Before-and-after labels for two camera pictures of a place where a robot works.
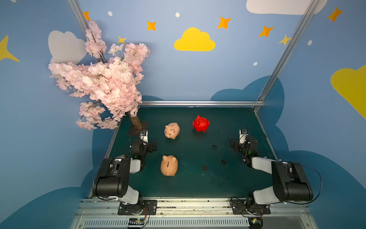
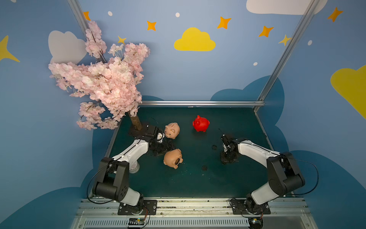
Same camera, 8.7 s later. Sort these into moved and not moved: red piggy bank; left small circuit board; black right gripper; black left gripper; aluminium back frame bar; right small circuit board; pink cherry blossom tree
Moved: black left gripper; black right gripper
Not moved: right small circuit board; aluminium back frame bar; pink cherry blossom tree; left small circuit board; red piggy bank
